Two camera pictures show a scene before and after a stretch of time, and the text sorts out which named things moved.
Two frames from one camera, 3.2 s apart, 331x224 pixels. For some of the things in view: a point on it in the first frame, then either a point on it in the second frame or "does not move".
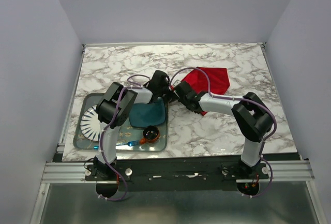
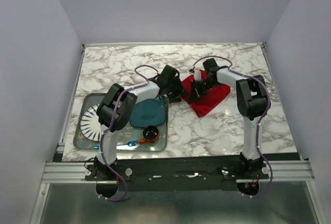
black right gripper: (182, 101) to (195, 92)
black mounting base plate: (210, 173) does not move
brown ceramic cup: (151, 134) does not move
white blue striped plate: (89, 124) does not move
